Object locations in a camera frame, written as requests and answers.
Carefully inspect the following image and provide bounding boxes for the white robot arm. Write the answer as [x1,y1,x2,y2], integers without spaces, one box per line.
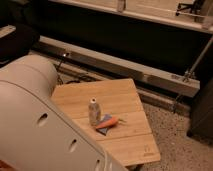
[0,55,127,171]

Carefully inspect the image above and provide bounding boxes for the small clear bottle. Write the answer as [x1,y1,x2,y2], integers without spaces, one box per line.
[88,98,101,126]

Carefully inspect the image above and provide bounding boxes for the orange toy carrot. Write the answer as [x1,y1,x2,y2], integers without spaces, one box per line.
[96,117,119,129]

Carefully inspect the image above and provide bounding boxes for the blue sponge pad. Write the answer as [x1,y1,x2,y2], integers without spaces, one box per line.
[96,114,112,135]

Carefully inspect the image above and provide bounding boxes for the metal rod stand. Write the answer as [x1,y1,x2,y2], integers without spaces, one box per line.
[171,45,213,113]

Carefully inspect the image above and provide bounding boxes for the black office chair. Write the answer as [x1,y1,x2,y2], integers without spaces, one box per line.
[0,24,40,68]

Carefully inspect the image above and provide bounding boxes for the black cable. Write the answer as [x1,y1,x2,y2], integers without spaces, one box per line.
[54,52,98,86]

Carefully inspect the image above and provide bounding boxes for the wooden beam rail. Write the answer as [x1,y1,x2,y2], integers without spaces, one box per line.
[34,36,200,97]

